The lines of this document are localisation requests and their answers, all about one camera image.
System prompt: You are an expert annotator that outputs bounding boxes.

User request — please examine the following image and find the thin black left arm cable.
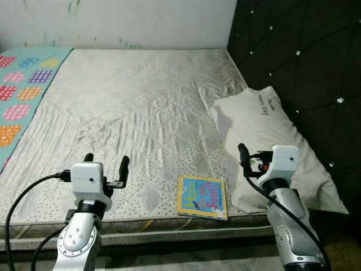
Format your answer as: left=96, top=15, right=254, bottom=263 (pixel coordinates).
left=29, top=226, right=68, bottom=271

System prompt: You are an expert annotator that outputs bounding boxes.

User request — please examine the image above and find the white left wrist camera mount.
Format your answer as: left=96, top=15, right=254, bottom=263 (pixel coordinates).
left=69, top=161, right=106, bottom=199

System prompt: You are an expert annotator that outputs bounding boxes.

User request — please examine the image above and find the brown cardboard box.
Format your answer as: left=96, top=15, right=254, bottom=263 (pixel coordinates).
left=324, top=226, right=361, bottom=271

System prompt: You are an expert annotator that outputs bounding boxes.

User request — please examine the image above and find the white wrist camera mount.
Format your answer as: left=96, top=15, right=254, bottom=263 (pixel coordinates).
left=69, top=161, right=106, bottom=199
left=270, top=145, right=300, bottom=180

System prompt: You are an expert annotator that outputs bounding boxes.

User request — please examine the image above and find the grey quilted mattress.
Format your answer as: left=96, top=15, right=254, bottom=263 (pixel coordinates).
left=0, top=48, right=339, bottom=252

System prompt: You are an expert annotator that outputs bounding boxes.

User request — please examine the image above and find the dark tufted studded headboard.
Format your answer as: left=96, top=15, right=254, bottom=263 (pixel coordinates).
left=227, top=0, right=361, bottom=226

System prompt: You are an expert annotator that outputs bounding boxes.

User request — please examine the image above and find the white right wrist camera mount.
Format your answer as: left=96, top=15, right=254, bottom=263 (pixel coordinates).
left=270, top=145, right=300, bottom=180

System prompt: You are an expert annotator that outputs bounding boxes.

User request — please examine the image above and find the colourful children's board book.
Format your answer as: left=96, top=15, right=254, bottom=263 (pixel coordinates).
left=177, top=175, right=229, bottom=221

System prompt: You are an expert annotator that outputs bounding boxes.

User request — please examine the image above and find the white pillow with green print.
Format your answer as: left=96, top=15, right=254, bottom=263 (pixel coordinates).
left=210, top=86, right=349, bottom=215

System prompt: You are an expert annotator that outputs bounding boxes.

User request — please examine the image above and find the teal patterned blanket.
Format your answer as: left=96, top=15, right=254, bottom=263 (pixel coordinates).
left=0, top=46, right=74, bottom=173

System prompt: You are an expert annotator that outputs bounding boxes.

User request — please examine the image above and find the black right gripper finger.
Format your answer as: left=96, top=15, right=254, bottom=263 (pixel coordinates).
left=237, top=143, right=251, bottom=178

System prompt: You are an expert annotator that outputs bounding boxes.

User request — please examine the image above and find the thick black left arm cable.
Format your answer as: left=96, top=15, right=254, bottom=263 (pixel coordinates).
left=3, top=171, right=72, bottom=271

